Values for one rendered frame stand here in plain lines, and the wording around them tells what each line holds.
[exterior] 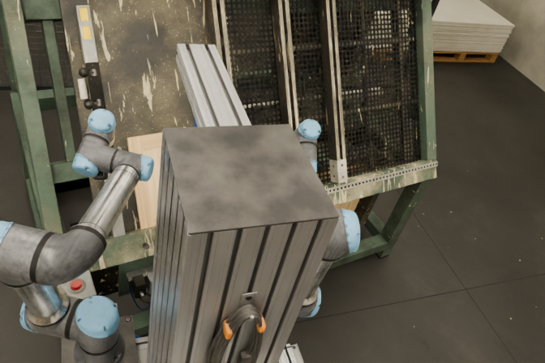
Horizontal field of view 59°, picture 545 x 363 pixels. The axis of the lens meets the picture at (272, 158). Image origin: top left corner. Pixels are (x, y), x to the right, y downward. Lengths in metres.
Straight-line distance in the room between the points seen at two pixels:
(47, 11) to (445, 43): 5.32
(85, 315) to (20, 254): 0.41
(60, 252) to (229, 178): 0.49
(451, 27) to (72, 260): 5.90
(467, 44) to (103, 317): 6.06
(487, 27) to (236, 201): 6.33
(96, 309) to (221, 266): 0.80
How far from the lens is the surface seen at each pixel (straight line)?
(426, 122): 3.03
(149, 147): 2.15
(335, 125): 2.54
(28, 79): 2.04
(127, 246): 2.18
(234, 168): 0.82
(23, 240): 1.18
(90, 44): 2.08
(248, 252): 0.78
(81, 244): 1.18
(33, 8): 2.15
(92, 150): 1.47
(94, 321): 1.52
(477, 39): 6.97
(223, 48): 2.23
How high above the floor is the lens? 2.56
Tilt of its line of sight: 39 degrees down
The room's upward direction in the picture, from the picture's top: 15 degrees clockwise
